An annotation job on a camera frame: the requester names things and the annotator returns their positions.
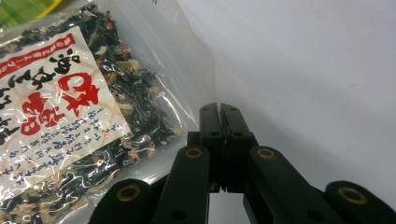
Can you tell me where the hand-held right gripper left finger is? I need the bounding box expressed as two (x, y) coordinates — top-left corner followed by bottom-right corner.
(198, 103), (226, 189)

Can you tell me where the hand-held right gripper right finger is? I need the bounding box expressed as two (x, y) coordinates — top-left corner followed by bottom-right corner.
(219, 103), (260, 191)

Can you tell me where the clear dried seaweed packet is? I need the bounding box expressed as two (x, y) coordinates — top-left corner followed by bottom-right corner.
(0, 0), (217, 224)

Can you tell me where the yellow green spout pouch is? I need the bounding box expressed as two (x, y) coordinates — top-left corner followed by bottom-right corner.
(0, 0), (64, 29)

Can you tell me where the white table mat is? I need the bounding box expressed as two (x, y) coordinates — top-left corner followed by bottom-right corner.
(155, 0), (396, 224)

